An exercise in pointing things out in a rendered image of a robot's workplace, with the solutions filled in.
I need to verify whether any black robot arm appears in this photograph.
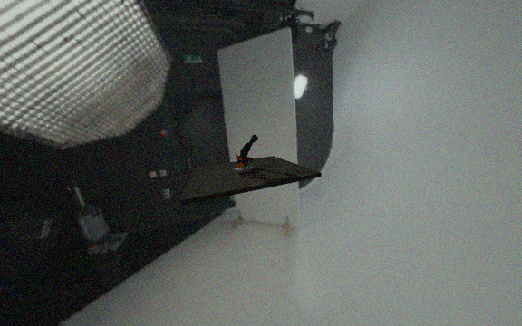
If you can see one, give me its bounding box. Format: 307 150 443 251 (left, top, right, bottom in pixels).
239 135 258 162

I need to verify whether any grey switch panel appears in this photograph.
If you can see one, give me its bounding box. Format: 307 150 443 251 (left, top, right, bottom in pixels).
234 166 254 173

